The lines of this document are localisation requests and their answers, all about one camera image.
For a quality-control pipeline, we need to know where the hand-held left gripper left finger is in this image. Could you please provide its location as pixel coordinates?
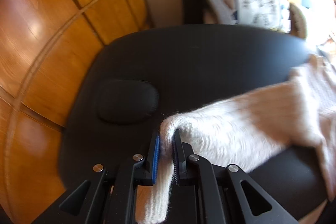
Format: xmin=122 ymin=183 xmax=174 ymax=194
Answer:
xmin=34 ymin=131 xmax=160 ymax=224

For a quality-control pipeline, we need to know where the white knit sweater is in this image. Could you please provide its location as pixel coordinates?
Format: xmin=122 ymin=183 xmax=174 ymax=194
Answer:
xmin=135 ymin=54 xmax=336 ymax=224

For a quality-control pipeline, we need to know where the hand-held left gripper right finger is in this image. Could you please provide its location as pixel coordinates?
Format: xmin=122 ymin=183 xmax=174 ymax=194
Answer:
xmin=172 ymin=129 xmax=300 ymax=224

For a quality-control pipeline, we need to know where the tiger print cushion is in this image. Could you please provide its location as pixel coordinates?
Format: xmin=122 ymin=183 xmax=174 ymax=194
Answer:
xmin=210 ymin=0 xmax=290 ymax=31

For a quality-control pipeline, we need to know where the black face hole cushion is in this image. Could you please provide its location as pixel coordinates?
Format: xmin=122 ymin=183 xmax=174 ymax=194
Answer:
xmin=97 ymin=79 xmax=159 ymax=125

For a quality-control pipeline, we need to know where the deer print cushion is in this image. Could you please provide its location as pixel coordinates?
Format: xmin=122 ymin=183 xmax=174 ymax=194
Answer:
xmin=289 ymin=2 xmax=309 ymax=39

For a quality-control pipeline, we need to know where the wooden wardrobe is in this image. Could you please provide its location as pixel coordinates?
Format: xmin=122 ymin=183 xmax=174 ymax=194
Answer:
xmin=0 ymin=0 xmax=147 ymax=224

